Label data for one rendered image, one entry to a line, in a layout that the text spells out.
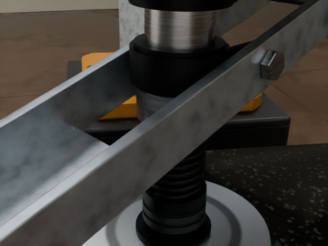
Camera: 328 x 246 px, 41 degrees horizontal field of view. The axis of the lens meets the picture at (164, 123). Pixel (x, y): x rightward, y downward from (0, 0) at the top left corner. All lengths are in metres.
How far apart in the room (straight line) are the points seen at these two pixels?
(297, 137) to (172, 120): 2.51
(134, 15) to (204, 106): 0.93
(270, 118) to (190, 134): 0.84
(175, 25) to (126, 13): 0.93
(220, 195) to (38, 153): 0.25
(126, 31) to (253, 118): 0.45
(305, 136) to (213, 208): 2.34
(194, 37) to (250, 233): 0.23
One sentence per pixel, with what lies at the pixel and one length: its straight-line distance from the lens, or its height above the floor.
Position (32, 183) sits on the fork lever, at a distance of 0.38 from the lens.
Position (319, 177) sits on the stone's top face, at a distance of 0.68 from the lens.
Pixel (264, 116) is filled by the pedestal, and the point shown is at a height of 0.74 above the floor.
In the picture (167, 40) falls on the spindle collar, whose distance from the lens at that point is 0.37.
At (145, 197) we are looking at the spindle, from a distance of 0.46.
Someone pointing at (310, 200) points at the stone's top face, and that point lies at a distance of 0.63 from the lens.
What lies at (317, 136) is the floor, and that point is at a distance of 2.88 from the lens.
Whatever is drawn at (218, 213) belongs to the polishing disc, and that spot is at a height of 0.90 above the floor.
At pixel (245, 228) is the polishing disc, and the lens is 0.51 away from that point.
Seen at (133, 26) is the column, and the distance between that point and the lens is 1.28.
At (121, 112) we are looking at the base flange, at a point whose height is 0.76.
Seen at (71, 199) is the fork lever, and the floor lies 1.04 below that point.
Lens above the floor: 1.21
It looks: 25 degrees down
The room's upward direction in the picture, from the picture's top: 1 degrees clockwise
